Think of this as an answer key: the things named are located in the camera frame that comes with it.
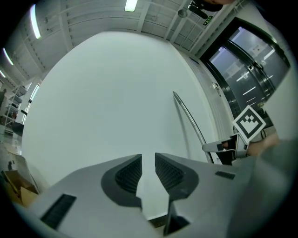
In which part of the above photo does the metal storage rack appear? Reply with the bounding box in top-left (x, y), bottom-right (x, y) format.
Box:
top-left (4, 83), bottom-right (31, 134)

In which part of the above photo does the person's right forearm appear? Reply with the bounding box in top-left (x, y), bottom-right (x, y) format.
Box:
top-left (246, 133), bottom-right (280, 157)

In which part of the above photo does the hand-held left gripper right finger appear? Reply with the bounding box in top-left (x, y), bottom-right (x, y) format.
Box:
top-left (155, 152), bottom-right (254, 238)

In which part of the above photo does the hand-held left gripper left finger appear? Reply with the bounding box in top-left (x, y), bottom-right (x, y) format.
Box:
top-left (30, 153), bottom-right (162, 238)

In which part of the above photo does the person's grey garment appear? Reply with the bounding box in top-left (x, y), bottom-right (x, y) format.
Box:
top-left (229, 139), bottom-right (298, 238)

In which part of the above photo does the metal wall door handle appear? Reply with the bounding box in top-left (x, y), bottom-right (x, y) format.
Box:
top-left (211, 81), bottom-right (222, 97)

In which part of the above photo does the black framed glass door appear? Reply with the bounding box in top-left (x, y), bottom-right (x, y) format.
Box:
top-left (199, 17), bottom-right (291, 131)

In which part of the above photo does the broom with metal handle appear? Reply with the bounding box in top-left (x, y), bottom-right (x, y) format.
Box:
top-left (172, 91), bottom-right (214, 164)

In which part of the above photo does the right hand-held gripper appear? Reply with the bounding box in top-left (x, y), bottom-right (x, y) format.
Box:
top-left (202, 105), bottom-right (267, 166)

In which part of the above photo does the black head-mounted camera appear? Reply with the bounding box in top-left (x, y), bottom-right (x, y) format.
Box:
top-left (188, 0), bottom-right (222, 20)

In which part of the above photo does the person's white shirt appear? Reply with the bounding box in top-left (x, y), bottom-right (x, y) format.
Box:
top-left (264, 66), bottom-right (298, 143)

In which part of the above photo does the brown cardboard box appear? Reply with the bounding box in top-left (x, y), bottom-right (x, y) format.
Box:
top-left (0, 169), bottom-right (40, 208)

